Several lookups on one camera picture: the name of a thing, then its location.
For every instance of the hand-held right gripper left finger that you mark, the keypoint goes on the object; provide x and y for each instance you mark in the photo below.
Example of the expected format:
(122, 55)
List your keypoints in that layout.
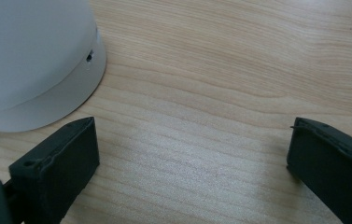
(58, 168)

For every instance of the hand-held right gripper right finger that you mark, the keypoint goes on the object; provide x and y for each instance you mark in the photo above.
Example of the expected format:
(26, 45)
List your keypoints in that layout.
(332, 168)

